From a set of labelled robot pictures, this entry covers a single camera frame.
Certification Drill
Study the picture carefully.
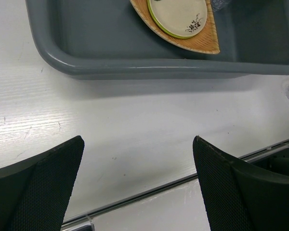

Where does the cream floral round plate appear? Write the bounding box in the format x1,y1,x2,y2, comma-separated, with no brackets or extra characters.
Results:
148,0,207,39

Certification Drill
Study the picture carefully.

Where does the grey plastic bin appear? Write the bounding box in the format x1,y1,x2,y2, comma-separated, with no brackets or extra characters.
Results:
26,0,289,79

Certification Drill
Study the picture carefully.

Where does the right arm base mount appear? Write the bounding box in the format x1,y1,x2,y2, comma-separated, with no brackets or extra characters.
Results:
251,147,289,176

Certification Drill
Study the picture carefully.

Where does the woven bamboo fan plate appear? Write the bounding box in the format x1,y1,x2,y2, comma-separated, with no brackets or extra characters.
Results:
130,0,220,54

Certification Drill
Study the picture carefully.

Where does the clear glass cup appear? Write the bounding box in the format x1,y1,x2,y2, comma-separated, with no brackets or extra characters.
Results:
211,0,231,12

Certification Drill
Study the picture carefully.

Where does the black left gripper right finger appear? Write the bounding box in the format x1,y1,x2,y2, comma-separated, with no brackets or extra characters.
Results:
193,136,289,231

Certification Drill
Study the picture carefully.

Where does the aluminium table rail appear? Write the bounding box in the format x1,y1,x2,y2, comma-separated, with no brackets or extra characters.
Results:
60,136,289,231

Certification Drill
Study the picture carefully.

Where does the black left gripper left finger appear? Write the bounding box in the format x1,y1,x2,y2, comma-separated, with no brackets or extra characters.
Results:
0,136,84,231

